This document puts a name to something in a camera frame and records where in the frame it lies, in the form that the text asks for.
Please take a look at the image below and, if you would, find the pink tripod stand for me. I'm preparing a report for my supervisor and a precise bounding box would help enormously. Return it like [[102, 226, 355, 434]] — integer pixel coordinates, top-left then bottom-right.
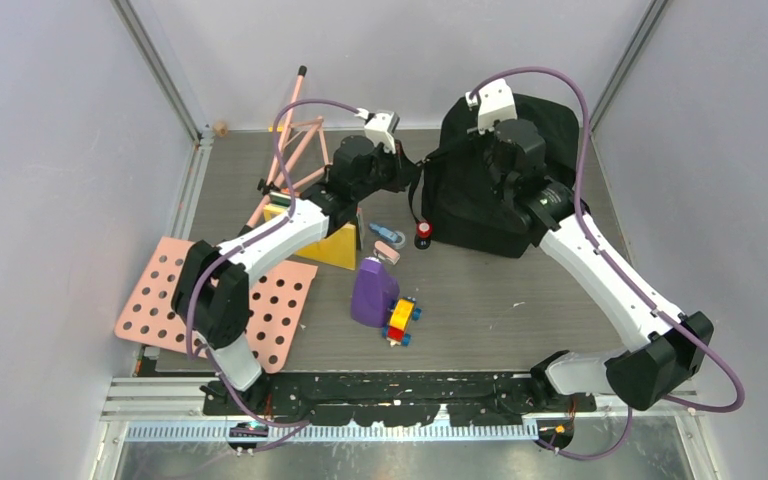
[[241, 64, 332, 230]]

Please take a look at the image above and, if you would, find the pink perforated stand board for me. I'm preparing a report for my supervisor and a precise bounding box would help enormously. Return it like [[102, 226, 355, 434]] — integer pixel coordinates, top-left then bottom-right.
[[114, 237, 318, 374]]

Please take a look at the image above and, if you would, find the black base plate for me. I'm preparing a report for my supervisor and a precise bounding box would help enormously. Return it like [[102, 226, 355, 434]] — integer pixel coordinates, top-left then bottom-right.
[[200, 371, 596, 427]]

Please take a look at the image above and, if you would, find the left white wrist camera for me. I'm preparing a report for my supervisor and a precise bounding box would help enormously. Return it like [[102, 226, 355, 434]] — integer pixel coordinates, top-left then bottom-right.
[[355, 108, 400, 154]]

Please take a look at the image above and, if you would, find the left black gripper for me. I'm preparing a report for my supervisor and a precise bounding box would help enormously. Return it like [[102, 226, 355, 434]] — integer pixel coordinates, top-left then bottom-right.
[[352, 138, 417, 202]]

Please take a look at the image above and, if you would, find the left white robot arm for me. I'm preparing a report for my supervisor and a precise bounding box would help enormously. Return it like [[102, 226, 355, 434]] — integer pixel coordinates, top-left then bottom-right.
[[171, 135, 420, 414]]

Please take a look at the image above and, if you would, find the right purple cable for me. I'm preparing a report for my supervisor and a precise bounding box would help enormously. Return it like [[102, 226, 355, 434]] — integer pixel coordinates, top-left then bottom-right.
[[466, 64, 748, 464]]

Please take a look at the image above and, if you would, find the blue correction tape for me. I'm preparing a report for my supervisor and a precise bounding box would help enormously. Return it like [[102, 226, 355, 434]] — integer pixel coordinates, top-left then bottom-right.
[[369, 222, 406, 250]]

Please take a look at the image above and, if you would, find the black backpack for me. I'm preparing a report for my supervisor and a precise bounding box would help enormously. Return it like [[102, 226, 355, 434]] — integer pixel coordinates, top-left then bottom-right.
[[408, 94, 579, 258]]

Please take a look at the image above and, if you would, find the yellow book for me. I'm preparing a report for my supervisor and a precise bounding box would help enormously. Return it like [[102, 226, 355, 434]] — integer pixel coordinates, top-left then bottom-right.
[[295, 222, 360, 270]]

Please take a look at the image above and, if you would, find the pink eraser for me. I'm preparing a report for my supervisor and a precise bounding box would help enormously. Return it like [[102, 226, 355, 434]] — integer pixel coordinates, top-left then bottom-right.
[[373, 241, 401, 265]]

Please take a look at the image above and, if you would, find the aluminium frame rail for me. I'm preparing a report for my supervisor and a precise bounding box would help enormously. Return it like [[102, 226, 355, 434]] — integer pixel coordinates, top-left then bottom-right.
[[90, 377, 721, 479]]

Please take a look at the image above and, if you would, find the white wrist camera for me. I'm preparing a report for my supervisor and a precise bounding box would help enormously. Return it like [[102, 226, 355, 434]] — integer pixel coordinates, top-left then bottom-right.
[[465, 79, 518, 135], [355, 108, 400, 154]]

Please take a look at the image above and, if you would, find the purple stapler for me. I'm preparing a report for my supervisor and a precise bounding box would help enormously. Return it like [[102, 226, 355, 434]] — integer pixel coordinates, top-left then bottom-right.
[[350, 257, 400, 328]]

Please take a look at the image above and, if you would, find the red cap black bottle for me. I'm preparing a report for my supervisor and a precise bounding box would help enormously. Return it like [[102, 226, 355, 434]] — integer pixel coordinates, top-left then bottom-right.
[[414, 221, 432, 250]]

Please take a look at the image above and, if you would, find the dark green book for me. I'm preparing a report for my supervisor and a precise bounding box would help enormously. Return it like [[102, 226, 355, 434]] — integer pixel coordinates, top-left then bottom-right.
[[268, 189, 365, 251]]

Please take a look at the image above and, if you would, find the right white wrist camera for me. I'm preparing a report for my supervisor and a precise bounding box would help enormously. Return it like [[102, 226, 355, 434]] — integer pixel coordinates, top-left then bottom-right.
[[465, 79, 518, 135]]

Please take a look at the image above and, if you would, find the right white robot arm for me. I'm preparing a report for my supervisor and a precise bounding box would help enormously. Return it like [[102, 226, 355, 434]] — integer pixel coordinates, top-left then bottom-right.
[[482, 119, 714, 411]]

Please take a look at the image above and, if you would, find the colourful toy block car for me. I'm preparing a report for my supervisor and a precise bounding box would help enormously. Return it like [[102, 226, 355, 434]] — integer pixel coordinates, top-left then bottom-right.
[[381, 297, 422, 347]]

